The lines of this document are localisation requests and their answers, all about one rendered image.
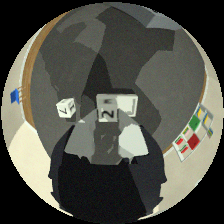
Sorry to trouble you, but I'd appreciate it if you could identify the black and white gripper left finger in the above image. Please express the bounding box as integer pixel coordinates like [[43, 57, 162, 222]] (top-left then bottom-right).
[[48, 108, 99, 179]]

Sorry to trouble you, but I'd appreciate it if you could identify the white digit cube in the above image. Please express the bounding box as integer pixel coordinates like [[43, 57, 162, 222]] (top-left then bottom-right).
[[56, 98, 76, 118], [97, 99, 118, 122]]

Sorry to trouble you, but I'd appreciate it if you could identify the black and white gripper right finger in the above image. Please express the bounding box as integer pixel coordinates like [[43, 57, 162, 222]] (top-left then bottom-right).
[[117, 108, 167, 184]]

